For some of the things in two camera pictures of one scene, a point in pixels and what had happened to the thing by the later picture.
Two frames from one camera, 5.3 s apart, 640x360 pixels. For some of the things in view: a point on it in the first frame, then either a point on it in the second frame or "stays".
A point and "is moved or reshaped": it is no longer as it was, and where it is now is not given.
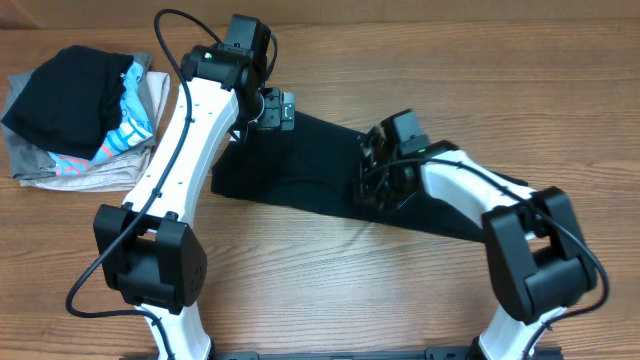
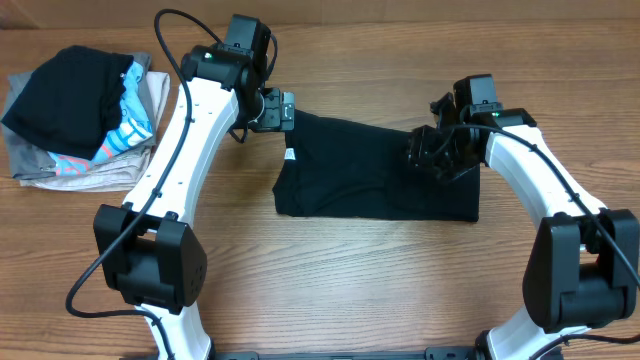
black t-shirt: x=307 y=162 is moved or reshaped
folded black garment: x=72 y=100 stays
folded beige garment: x=118 y=174 stays
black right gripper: x=364 y=187 to x=419 y=143
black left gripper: x=274 y=118 stays
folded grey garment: x=28 y=159 stays
